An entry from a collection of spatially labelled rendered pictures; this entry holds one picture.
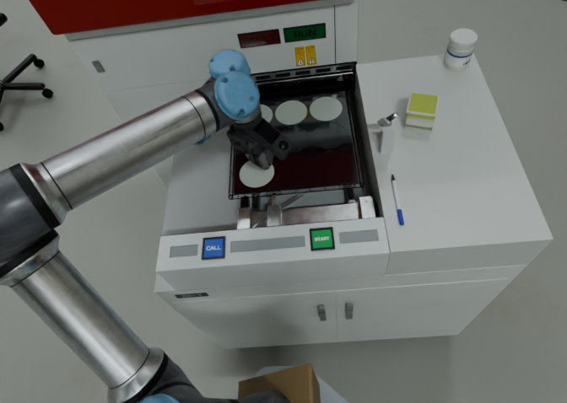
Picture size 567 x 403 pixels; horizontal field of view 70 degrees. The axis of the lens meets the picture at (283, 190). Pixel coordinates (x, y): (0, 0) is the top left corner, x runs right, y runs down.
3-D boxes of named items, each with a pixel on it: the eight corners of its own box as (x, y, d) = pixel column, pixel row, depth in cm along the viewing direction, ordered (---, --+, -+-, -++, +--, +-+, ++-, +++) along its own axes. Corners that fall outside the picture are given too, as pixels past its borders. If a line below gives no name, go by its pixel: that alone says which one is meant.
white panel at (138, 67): (125, 118, 146) (60, 20, 112) (354, 93, 139) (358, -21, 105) (123, 125, 144) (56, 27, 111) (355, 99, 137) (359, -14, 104)
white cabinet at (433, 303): (231, 225, 212) (178, 119, 143) (421, 209, 203) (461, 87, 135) (226, 357, 177) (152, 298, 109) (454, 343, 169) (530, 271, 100)
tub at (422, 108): (407, 109, 113) (410, 90, 108) (434, 112, 111) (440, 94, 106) (402, 129, 110) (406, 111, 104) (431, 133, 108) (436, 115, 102)
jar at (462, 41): (440, 56, 122) (447, 29, 115) (465, 54, 122) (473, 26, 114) (446, 72, 119) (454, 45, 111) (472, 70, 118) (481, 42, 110)
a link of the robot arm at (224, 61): (196, 68, 79) (223, 40, 82) (213, 107, 88) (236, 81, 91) (227, 81, 75) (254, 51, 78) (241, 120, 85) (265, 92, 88)
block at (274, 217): (268, 210, 111) (267, 205, 109) (281, 209, 111) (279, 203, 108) (269, 237, 107) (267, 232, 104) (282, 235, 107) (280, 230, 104)
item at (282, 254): (178, 258, 114) (159, 235, 102) (379, 241, 109) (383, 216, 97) (175, 290, 109) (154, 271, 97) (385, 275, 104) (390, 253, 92)
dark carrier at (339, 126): (237, 104, 132) (237, 103, 132) (344, 92, 129) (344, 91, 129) (234, 194, 114) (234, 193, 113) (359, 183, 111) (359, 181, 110)
